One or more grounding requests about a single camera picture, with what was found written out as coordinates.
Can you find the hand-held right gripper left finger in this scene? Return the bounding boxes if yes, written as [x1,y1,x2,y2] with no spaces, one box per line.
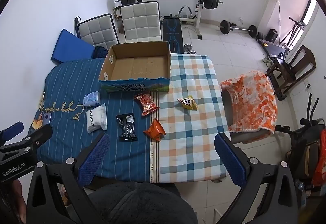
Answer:
[25,133,111,224]

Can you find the dark wooden chair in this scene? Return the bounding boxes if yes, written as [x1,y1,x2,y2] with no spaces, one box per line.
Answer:
[266,45,316,101]

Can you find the small barbell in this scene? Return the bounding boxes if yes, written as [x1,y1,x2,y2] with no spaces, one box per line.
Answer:
[218,19,258,38]

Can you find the white cushioned chair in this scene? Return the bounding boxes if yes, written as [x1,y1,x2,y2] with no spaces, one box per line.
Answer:
[119,1,163,44]
[76,13,120,51]

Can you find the orange and white towel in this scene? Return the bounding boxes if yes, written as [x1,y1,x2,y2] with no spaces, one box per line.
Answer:
[219,70,278,135]

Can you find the grey chair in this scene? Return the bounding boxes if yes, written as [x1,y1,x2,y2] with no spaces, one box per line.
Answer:
[220,89,275,144]

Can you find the red snack packet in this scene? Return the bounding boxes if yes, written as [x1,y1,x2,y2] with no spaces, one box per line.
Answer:
[133,93,160,117]

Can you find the orange bag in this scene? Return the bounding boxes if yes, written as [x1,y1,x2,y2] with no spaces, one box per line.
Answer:
[312,129,326,187]

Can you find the blue foam mat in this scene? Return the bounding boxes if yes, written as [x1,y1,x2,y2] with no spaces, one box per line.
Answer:
[51,29,96,64]

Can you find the blue and black bag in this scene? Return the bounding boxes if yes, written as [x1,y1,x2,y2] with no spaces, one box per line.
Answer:
[74,16,82,39]

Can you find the black exercise machine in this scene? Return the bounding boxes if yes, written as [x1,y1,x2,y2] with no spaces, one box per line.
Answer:
[275,94,326,189]

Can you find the black speaker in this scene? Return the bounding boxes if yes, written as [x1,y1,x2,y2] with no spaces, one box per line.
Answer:
[267,29,279,43]

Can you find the white barbell rack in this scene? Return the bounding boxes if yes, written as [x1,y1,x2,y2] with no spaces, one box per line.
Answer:
[134,0,208,39]

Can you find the dark blue cloth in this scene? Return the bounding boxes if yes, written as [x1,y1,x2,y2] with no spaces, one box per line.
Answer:
[92,46,109,59]

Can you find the treadmill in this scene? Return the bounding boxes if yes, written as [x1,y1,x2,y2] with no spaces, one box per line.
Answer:
[256,38,291,57]

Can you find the black and blue weight bench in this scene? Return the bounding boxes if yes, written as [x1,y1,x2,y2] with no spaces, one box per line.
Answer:
[162,16,184,53]

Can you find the blue tissue pack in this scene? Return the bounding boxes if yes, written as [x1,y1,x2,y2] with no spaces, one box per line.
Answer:
[83,91,101,108]

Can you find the black snack packet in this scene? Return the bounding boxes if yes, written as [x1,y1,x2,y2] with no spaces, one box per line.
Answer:
[116,113,138,142]

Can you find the orange snack packet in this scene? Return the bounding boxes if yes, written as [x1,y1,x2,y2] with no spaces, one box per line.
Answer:
[143,118,167,142]

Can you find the dark fuzzy cloth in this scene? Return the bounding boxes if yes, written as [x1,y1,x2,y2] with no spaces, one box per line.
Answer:
[88,182,199,224]

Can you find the yellow panda snack packet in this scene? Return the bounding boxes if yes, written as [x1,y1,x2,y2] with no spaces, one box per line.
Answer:
[177,95,198,111]

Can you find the grey bench attachment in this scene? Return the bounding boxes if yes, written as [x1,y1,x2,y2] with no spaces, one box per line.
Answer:
[178,5,196,20]

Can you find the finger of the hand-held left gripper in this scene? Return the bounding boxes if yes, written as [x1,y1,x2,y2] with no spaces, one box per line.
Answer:
[0,122,25,142]
[0,124,53,154]

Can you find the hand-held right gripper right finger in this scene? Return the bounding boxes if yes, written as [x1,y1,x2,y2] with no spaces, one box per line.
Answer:
[214,133,299,224]

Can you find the white soft packet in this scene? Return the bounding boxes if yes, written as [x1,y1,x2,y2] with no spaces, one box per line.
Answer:
[86,103,107,134]

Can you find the cardboard box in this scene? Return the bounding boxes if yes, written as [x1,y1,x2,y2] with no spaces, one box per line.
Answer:
[98,41,172,93]

